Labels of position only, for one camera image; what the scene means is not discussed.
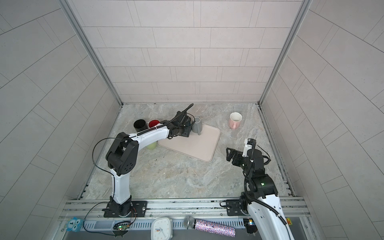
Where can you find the light green mug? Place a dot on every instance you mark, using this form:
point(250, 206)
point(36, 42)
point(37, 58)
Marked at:
point(151, 146)

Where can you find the metal corner wall profile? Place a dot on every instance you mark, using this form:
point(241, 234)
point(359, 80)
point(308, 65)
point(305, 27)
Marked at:
point(288, 42)

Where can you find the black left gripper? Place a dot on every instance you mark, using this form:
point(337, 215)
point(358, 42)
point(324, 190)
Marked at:
point(188, 129)

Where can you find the beige plastic tray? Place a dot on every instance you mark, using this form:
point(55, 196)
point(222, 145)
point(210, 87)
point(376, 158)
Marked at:
point(201, 146)

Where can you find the white mug red inside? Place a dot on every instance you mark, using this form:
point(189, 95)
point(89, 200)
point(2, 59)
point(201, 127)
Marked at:
point(153, 123)

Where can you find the metal base rail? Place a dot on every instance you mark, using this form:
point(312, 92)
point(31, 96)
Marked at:
point(220, 210)

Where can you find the white square clock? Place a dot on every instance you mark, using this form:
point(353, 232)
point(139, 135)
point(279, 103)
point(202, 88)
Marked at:
point(162, 229)

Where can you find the small black circuit device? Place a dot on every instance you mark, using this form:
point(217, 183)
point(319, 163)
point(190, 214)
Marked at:
point(250, 226)

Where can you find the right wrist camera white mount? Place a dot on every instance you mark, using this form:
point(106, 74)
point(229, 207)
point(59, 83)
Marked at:
point(249, 145)

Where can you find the blue white power socket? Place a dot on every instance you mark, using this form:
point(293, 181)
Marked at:
point(75, 225)

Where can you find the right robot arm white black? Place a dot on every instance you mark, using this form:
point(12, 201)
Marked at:
point(260, 198)

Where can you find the black mug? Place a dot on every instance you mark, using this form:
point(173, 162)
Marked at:
point(140, 125)

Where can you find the glittery pink microphone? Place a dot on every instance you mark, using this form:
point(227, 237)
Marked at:
point(209, 227)

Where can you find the small green circuit board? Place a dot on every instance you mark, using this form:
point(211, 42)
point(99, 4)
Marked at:
point(122, 226)

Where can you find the yellow warning sticker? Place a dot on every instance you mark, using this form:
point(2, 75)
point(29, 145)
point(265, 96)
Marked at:
point(289, 222)

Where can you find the left metal corner profile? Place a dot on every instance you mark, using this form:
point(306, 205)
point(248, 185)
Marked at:
point(87, 45)

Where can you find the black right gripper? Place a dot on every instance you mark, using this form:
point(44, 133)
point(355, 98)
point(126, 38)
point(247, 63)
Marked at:
point(238, 155)

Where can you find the pink faceted mug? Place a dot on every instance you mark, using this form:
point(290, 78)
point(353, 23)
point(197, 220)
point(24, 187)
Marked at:
point(235, 120)

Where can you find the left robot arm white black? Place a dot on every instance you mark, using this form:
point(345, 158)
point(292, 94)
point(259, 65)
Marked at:
point(123, 154)

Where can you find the grey mug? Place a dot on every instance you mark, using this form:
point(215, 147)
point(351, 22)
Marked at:
point(197, 126)

